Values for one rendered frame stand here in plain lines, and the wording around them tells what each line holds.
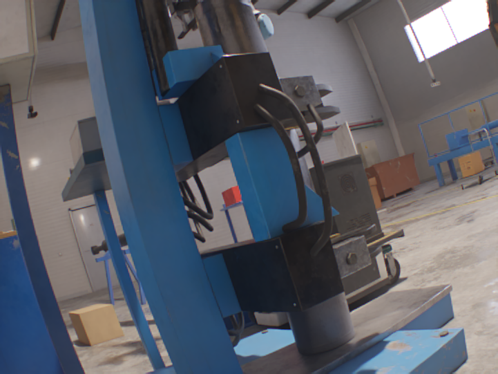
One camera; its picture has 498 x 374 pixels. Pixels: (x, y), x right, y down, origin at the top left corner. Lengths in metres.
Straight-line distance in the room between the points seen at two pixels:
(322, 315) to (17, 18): 1.31
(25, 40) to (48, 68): 12.31
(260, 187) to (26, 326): 1.61
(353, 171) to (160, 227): 1.72
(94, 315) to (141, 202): 2.76
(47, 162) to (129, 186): 11.17
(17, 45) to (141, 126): 0.54
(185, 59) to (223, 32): 0.33
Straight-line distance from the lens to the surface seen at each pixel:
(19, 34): 1.18
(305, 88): 1.38
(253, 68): 1.29
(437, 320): 1.93
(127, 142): 1.43
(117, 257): 2.42
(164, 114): 1.50
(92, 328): 4.08
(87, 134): 1.79
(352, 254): 1.34
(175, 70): 1.38
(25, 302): 2.47
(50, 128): 12.80
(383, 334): 1.68
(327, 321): 1.64
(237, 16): 1.73
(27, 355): 2.49
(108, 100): 1.46
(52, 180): 12.44
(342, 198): 2.83
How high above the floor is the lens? 0.66
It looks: 4 degrees up
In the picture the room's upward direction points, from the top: 17 degrees counter-clockwise
